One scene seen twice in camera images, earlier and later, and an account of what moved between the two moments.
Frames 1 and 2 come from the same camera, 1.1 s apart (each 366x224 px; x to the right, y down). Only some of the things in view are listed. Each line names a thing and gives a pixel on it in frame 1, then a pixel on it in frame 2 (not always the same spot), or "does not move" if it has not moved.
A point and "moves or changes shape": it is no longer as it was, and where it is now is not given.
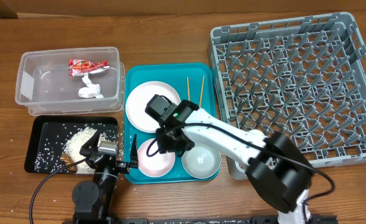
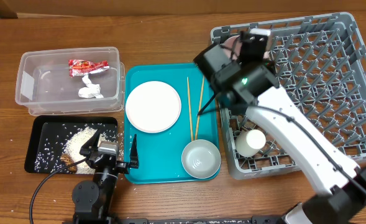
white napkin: x=92 y=90 does not move
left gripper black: x=124 y=167 does not move
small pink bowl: x=159 y=165 -> x=232 y=46
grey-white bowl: x=201 y=161 does not move
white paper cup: x=237 y=170 moves or changes shape
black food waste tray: x=55 y=142 does not move
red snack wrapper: x=81 y=67 does not move
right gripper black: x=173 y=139 -> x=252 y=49
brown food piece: x=68 y=160 does not move
